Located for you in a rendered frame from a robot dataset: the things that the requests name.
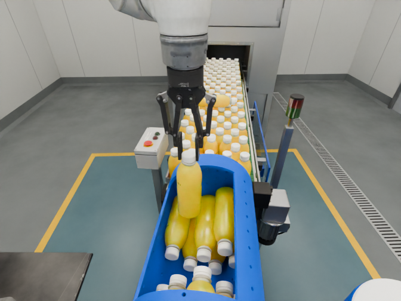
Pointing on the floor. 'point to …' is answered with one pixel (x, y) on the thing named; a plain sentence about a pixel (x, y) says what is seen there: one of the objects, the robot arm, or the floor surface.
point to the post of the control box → (158, 186)
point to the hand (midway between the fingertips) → (188, 147)
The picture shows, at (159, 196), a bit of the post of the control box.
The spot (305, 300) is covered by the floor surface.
